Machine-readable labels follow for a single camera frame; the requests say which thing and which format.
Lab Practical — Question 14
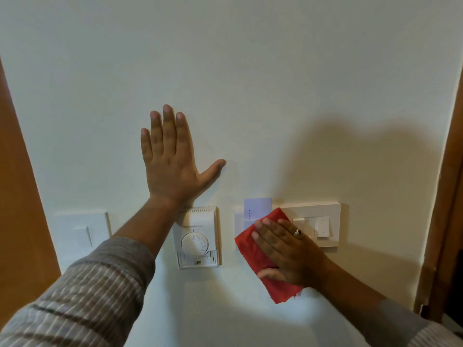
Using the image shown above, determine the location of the brown wooden door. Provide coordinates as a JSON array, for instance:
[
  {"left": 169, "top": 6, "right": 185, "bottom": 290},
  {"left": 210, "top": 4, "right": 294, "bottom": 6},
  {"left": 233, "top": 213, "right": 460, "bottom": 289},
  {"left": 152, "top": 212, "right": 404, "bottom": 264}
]
[{"left": 0, "top": 58, "right": 61, "bottom": 329}]

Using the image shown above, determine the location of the brown wooden door frame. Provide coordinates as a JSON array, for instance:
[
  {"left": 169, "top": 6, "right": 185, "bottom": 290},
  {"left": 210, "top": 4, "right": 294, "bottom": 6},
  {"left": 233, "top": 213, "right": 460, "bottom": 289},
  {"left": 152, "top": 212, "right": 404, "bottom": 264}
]
[{"left": 413, "top": 67, "right": 463, "bottom": 324}]

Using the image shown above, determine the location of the white single rocker switch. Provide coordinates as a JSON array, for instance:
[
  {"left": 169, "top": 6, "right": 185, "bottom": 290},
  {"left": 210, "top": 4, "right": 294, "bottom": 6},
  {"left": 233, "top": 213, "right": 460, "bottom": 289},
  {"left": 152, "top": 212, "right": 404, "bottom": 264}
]
[{"left": 49, "top": 212, "right": 111, "bottom": 266}]

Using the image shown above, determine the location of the person's left hand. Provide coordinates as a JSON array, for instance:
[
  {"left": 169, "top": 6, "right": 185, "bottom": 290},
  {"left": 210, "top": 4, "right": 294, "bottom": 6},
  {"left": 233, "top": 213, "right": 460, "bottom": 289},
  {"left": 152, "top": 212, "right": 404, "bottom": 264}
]
[{"left": 140, "top": 105, "right": 227, "bottom": 207}]

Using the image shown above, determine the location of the white wall switch plate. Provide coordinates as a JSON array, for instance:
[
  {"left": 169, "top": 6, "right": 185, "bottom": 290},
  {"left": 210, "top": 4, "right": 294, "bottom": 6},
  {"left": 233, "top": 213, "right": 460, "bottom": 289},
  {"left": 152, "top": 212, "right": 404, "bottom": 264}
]
[{"left": 279, "top": 202, "right": 341, "bottom": 248}]

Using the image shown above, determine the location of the person's right forearm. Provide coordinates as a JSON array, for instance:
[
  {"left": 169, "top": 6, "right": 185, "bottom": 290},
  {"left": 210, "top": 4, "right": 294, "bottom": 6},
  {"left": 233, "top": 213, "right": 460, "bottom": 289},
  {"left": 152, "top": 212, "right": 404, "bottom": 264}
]
[{"left": 315, "top": 256, "right": 463, "bottom": 347}]

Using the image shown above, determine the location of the pale key card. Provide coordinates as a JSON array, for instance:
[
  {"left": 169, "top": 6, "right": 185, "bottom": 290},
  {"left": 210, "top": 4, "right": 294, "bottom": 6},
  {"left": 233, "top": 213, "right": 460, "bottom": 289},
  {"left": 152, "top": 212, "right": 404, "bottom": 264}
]
[{"left": 244, "top": 197, "right": 272, "bottom": 221}]

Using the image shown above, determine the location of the white dial thermostat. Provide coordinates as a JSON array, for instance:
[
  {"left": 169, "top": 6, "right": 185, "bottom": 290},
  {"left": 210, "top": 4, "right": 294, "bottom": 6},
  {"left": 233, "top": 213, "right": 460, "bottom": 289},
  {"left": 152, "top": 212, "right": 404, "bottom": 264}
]
[{"left": 172, "top": 206, "right": 221, "bottom": 269}]

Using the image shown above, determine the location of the person's right hand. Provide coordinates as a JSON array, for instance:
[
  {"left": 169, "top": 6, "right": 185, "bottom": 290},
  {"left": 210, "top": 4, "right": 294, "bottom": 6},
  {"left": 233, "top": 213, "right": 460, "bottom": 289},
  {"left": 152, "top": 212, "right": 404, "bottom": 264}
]
[{"left": 251, "top": 218, "right": 328, "bottom": 288}]

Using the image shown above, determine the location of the white key card holder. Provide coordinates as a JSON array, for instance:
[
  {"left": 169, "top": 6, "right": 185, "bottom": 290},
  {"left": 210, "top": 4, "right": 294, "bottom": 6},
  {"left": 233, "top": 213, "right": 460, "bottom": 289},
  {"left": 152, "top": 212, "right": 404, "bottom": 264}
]
[{"left": 234, "top": 207, "right": 254, "bottom": 237}]

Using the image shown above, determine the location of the person's left forearm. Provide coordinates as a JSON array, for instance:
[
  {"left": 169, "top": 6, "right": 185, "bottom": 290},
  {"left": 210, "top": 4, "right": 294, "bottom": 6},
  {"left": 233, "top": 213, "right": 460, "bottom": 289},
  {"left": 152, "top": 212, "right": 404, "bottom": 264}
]
[{"left": 0, "top": 195, "right": 181, "bottom": 347}]

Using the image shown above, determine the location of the red cleaning cloth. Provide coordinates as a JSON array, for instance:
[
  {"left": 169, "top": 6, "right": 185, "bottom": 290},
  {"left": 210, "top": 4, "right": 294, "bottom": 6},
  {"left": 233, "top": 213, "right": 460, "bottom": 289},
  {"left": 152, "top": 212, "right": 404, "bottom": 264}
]
[{"left": 234, "top": 207, "right": 304, "bottom": 305}]

